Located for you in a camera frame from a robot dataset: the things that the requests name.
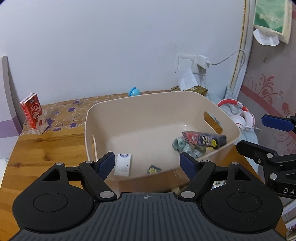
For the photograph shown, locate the dark red black box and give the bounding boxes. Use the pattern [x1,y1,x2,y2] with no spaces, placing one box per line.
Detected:
[182,131,227,150]

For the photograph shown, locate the white card pack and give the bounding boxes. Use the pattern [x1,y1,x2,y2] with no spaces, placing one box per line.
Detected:
[114,154,132,177]

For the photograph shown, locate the crumpled grey green cloth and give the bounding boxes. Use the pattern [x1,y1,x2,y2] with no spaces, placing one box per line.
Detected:
[172,137,206,159]

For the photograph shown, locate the red white headphones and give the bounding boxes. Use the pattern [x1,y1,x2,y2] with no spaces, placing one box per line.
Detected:
[217,99,258,131]

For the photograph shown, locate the small dark star packet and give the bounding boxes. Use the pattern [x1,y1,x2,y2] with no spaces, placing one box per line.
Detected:
[147,165,162,175]

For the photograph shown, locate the beige plastic storage bin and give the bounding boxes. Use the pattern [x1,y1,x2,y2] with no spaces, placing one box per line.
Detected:
[84,91,240,179]

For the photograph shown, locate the floral patterned table mat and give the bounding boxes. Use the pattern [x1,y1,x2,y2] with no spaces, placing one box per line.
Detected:
[19,90,172,136]

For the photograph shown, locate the red milk carton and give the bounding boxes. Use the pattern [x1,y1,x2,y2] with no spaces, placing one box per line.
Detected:
[20,93,49,135]

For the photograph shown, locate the blue round ball toy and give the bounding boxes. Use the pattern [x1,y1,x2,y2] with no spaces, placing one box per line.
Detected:
[128,87,141,96]

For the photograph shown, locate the olive brown tissue box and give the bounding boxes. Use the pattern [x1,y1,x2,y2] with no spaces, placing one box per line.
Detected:
[170,67,208,97]

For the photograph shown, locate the purple white headboard panel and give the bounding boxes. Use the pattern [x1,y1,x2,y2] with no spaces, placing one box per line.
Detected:
[0,56,23,159]

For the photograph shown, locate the green tissue box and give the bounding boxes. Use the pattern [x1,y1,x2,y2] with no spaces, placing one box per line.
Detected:
[253,0,293,46]

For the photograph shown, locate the white charger with cable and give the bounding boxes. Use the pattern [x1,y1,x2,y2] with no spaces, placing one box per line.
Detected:
[197,49,246,93]

